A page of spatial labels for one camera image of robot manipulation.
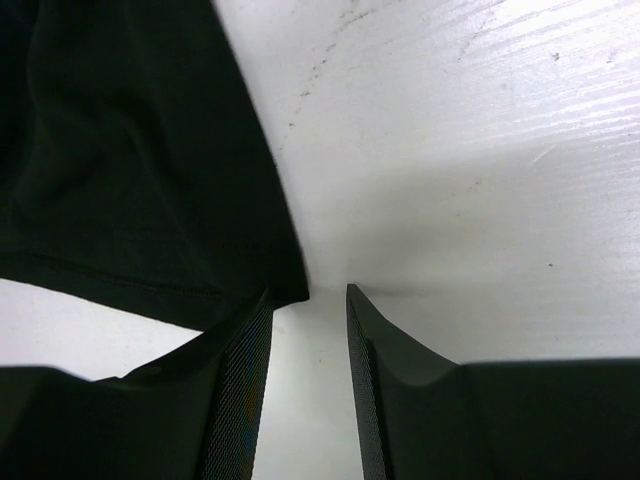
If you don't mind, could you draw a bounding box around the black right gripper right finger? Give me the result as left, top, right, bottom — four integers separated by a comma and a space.
346, 284, 639, 479

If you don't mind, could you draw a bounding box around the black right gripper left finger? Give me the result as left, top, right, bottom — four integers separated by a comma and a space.
1, 294, 273, 479

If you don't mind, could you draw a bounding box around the black tank top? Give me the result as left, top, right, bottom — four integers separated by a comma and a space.
1, 1, 309, 330

